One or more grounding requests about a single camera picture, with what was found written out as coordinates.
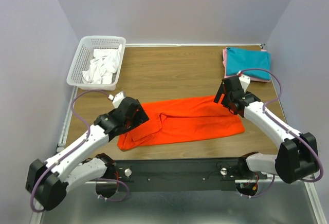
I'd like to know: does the orange t shirt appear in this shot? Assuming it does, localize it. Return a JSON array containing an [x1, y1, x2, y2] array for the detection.
[[117, 96, 245, 151]]

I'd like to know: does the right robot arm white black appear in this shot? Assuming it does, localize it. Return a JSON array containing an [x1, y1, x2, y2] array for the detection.
[[214, 75, 321, 183]]

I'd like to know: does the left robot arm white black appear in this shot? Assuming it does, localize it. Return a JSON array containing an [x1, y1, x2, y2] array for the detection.
[[25, 92, 149, 213]]

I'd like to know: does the teal folded t shirt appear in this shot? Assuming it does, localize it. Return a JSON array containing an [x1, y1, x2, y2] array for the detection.
[[226, 47, 271, 76]]

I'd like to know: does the pink folded t shirt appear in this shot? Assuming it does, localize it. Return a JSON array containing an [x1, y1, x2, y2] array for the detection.
[[222, 47, 270, 83]]

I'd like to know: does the white crumpled t shirt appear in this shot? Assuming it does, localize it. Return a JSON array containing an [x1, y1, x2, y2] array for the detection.
[[82, 44, 122, 85]]

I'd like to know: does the white plastic laundry basket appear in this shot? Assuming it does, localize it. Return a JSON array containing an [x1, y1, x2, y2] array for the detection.
[[66, 35, 126, 91]]

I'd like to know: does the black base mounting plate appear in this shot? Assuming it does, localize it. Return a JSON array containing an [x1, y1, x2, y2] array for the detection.
[[103, 157, 267, 192]]

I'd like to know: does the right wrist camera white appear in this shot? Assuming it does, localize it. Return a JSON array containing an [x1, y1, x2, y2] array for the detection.
[[237, 71, 251, 93]]

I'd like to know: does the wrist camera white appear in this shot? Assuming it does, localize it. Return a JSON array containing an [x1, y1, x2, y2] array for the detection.
[[237, 71, 251, 93], [107, 91, 126, 108]]

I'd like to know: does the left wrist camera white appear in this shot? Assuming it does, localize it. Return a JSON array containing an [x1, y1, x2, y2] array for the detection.
[[107, 91, 126, 108]]

